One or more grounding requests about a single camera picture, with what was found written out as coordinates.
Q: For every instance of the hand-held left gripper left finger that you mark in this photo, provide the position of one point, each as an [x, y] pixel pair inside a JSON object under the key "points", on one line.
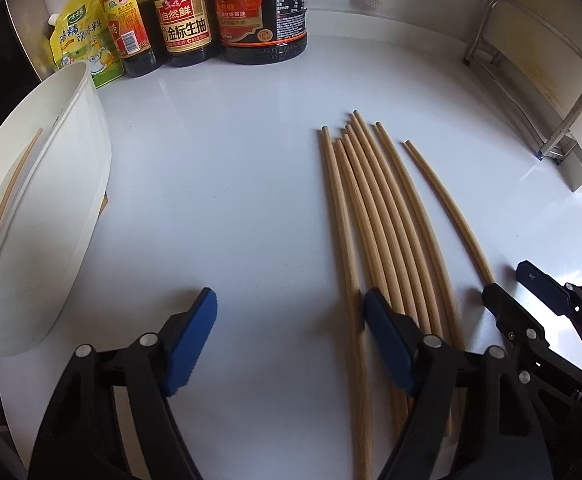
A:
{"points": [[191, 340]]}

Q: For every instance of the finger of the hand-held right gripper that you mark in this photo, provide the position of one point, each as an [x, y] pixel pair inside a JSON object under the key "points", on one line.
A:
{"points": [[541, 280], [508, 312]]}

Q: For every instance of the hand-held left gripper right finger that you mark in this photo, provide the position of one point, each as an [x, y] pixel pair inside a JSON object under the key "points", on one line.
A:
{"points": [[386, 335]]}

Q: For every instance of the pile of wooden chopsticks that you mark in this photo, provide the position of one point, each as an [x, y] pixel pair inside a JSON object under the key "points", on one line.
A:
{"points": [[396, 270]]}

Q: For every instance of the single wooden chopstick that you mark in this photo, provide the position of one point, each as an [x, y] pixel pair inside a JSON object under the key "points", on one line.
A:
{"points": [[13, 190], [450, 208]]}

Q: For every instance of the white bowl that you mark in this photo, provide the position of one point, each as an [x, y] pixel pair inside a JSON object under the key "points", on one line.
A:
{"points": [[71, 210]]}

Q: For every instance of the metal cutting board rack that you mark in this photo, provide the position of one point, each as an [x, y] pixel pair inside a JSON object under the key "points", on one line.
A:
{"points": [[553, 142]]}

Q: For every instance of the cream cutting board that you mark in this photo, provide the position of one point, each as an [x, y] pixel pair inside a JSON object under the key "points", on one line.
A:
{"points": [[536, 60]]}

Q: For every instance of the slim yellow-cap vinegar bottle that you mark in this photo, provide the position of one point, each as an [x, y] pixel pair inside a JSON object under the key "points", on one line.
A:
{"points": [[131, 35]]}

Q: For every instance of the yellow-cap soy sauce bottle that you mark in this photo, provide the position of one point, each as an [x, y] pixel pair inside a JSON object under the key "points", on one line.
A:
{"points": [[183, 25]]}

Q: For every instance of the yellow seasoning pouch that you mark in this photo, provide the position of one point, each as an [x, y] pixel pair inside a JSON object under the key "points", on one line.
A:
{"points": [[86, 40]]}

